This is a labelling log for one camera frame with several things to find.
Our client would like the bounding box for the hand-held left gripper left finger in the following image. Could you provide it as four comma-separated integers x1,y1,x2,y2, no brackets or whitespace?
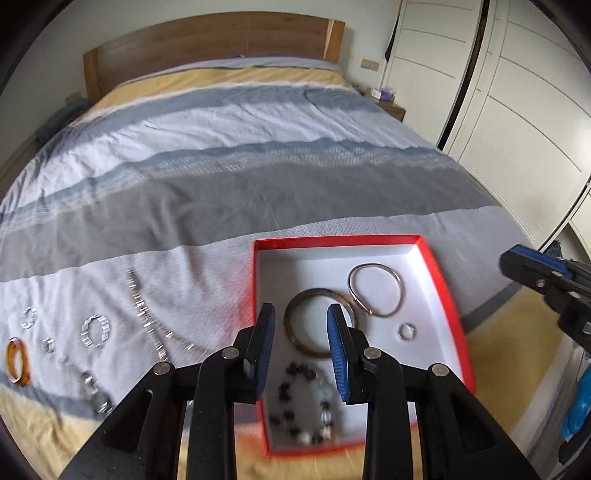
60,302,278,480

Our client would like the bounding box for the dark bronze bangle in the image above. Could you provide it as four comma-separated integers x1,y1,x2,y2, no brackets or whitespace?
283,288,356,357

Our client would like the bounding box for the white wardrobe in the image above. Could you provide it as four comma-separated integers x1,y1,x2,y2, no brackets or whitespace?
382,0,591,243

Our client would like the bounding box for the blue-grey cloth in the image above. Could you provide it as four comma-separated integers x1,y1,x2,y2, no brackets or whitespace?
39,99,88,145

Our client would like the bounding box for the wooden headboard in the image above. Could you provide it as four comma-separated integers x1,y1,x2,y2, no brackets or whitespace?
83,16,346,107

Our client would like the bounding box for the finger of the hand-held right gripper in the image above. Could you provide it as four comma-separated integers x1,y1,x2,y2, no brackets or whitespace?
500,244,591,348

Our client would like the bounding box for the blue crumpled cloth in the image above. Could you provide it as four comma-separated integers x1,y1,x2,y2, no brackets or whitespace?
560,364,591,441

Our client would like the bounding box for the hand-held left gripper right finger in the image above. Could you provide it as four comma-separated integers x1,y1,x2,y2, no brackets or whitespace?
325,303,541,480

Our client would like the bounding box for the silver link bracelet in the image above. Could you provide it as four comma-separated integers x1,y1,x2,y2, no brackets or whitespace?
81,315,112,347

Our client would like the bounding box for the thin silver bangle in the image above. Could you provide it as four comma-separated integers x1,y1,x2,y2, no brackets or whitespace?
347,262,402,318

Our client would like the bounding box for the chunky silver chain bracelet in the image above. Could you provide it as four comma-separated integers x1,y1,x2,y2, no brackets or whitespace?
69,369,114,414

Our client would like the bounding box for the silver chain necklace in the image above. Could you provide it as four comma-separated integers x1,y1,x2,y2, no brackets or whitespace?
126,270,208,363

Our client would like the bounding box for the red cardboard box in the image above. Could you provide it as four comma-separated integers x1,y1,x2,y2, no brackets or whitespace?
252,235,476,457

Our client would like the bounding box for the wooden nightstand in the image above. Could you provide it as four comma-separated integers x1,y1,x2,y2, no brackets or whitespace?
379,99,407,122

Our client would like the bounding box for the amber bangle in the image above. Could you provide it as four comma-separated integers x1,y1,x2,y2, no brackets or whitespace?
6,338,33,386

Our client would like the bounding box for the striped bed cover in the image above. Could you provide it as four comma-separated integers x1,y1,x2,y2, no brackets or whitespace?
0,58,568,480

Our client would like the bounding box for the dark beaded bracelet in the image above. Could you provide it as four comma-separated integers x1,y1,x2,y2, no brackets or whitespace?
269,362,335,446

